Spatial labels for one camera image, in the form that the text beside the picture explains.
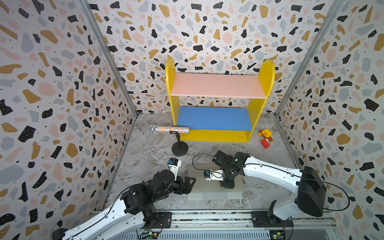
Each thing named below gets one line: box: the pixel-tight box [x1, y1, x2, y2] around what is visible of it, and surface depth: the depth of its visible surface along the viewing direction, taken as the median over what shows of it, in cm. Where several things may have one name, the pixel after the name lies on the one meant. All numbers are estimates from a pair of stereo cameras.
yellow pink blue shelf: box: [166, 56, 275, 143], surface depth 103 cm
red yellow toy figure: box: [257, 128, 274, 149], surface depth 106 cm
